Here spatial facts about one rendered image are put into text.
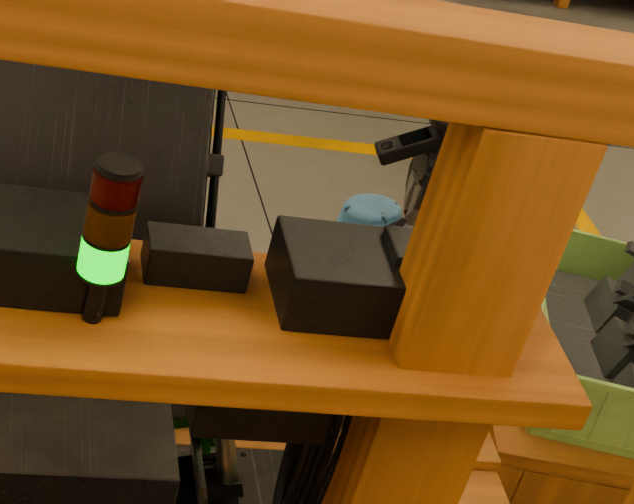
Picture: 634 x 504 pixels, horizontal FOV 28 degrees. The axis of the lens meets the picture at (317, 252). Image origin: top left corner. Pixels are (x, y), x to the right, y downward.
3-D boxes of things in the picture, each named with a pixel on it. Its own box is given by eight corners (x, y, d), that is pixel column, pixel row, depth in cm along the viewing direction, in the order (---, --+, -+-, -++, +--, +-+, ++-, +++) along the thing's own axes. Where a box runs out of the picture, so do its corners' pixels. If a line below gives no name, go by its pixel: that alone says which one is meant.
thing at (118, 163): (87, 185, 128) (93, 147, 125) (136, 191, 129) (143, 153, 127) (88, 212, 124) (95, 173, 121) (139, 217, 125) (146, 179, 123)
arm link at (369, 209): (342, 233, 259) (359, 178, 252) (400, 261, 256) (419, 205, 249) (317, 257, 250) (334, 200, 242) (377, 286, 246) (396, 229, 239)
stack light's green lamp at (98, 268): (75, 257, 132) (81, 222, 130) (122, 262, 134) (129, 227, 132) (76, 285, 128) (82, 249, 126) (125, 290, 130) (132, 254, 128)
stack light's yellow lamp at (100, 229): (81, 222, 130) (87, 185, 128) (129, 227, 132) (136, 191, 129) (82, 249, 126) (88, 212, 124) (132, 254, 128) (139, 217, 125)
